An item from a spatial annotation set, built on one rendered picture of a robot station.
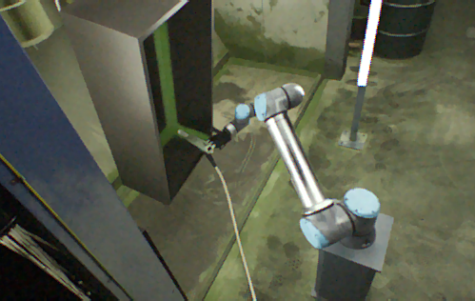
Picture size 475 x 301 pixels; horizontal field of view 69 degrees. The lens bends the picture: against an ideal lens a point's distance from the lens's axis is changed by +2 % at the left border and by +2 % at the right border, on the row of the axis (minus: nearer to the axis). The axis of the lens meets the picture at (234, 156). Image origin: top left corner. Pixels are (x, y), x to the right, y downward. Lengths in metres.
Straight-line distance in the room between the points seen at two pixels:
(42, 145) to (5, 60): 0.17
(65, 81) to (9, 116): 2.27
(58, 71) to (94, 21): 1.59
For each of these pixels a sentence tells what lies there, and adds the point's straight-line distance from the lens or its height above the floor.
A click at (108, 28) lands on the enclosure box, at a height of 1.66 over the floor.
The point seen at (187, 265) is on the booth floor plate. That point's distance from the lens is 2.46.
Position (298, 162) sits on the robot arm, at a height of 1.05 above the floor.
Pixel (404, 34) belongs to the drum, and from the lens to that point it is 3.97.
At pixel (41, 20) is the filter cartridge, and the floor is 1.36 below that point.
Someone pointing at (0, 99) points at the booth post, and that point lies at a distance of 0.72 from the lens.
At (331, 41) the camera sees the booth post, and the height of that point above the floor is 0.43.
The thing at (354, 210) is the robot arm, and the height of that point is 0.91.
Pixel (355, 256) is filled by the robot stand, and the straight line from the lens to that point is 1.76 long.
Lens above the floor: 2.20
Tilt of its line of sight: 47 degrees down
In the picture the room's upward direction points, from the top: 11 degrees counter-clockwise
